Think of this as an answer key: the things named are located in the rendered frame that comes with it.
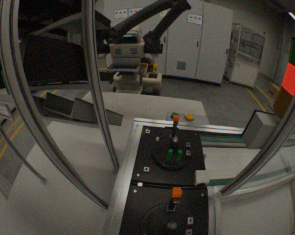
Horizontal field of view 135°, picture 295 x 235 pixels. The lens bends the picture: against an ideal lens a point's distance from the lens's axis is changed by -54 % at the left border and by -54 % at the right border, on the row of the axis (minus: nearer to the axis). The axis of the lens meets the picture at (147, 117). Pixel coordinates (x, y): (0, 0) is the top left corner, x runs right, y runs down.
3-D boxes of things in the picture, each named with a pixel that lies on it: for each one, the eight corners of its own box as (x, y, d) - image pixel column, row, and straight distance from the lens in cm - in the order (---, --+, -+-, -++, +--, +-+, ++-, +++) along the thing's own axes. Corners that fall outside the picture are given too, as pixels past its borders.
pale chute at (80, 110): (94, 119, 59) (97, 109, 59) (121, 126, 53) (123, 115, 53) (42, 107, 39) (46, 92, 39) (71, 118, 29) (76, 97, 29)
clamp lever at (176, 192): (167, 204, 36) (172, 186, 30) (174, 205, 36) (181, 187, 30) (166, 216, 34) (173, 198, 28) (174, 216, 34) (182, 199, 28)
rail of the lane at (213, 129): (134, 132, 67) (133, 115, 60) (267, 141, 102) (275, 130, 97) (132, 141, 64) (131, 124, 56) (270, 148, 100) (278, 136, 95)
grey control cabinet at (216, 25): (191, 75, 410) (198, 4, 397) (215, 79, 432) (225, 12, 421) (194, 82, 361) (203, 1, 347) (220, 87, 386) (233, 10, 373)
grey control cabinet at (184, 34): (165, 72, 402) (169, -1, 389) (191, 75, 410) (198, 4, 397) (164, 79, 352) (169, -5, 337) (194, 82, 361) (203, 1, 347)
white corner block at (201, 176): (191, 175, 46) (195, 169, 43) (204, 175, 48) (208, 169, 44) (192, 187, 44) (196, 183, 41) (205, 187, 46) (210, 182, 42)
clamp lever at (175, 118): (170, 134, 48) (173, 114, 46) (175, 134, 49) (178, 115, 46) (170, 139, 45) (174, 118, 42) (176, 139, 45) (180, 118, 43)
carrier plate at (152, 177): (142, 129, 56) (142, 125, 54) (198, 134, 58) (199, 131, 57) (131, 182, 43) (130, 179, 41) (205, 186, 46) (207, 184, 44)
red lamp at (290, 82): (277, 82, 29) (283, 59, 29) (288, 88, 33) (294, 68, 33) (292, 96, 26) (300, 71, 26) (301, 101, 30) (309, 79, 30)
